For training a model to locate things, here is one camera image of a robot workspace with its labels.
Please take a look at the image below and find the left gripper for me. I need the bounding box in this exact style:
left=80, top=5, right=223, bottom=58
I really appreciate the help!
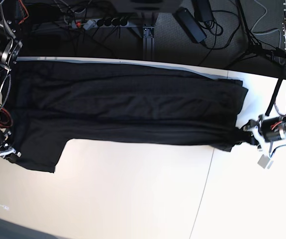
left=242, top=115, right=286, bottom=152

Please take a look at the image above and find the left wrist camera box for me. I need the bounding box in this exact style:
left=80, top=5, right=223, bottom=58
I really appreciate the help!
left=258, top=154, right=274, bottom=169

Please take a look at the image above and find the grey coiled cable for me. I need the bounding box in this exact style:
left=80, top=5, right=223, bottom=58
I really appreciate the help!
left=251, top=0, right=286, bottom=50

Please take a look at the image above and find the black adapter box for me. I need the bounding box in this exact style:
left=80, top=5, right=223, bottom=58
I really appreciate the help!
left=191, top=0, right=214, bottom=22

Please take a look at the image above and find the grey power strip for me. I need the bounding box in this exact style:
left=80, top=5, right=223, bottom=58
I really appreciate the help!
left=64, top=17, right=130, bottom=30

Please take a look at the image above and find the black tripod stand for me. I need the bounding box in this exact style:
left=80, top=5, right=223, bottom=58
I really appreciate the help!
left=225, top=0, right=286, bottom=69

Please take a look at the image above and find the black power brick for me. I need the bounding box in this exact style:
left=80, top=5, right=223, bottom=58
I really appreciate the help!
left=174, top=7, right=207, bottom=43

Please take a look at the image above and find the black T-shirt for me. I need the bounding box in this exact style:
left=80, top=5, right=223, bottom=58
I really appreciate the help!
left=6, top=61, right=250, bottom=173

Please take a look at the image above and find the aluminium frame post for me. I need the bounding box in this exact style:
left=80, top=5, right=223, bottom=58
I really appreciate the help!
left=128, top=12, right=159, bottom=61

